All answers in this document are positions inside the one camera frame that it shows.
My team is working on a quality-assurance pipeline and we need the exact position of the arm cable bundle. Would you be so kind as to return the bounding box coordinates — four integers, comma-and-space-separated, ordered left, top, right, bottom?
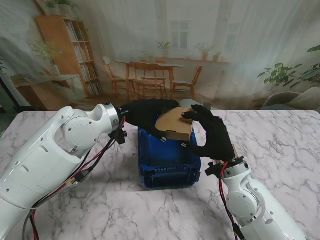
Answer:
21, 113, 131, 240
218, 161, 245, 240

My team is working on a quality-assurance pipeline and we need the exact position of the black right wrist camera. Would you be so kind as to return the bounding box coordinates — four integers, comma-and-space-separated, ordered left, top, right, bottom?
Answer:
205, 161, 225, 177

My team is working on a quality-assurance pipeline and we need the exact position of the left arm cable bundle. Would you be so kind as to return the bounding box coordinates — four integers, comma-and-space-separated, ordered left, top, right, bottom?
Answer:
21, 113, 131, 240

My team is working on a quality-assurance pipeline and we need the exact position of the blue plastic turnover box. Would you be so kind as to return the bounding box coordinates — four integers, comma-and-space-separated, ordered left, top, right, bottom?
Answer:
137, 125, 203, 192

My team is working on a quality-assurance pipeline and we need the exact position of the cardboard package with shipping label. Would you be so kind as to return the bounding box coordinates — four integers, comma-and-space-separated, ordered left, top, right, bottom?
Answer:
154, 106, 195, 142

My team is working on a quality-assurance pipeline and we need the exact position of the printed room scene backdrop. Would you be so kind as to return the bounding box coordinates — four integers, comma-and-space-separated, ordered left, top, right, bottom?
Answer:
0, 0, 320, 112

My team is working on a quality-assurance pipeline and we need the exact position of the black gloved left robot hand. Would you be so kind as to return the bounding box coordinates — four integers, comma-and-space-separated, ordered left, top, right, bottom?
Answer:
121, 98, 180, 143

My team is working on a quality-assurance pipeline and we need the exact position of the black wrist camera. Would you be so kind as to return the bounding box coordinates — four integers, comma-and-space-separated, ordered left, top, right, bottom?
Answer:
205, 161, 225, 177
116, 128, 129, 146

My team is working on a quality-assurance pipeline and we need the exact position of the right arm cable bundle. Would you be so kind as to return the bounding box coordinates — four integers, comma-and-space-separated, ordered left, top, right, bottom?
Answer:
218, 161, 245, 240

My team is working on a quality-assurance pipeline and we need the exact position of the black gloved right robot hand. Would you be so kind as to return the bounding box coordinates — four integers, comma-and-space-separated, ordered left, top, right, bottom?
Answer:
181, 104, 236, 162

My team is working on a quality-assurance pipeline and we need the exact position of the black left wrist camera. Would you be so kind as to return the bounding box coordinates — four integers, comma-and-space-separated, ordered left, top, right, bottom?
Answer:
116, 128, 129, 146

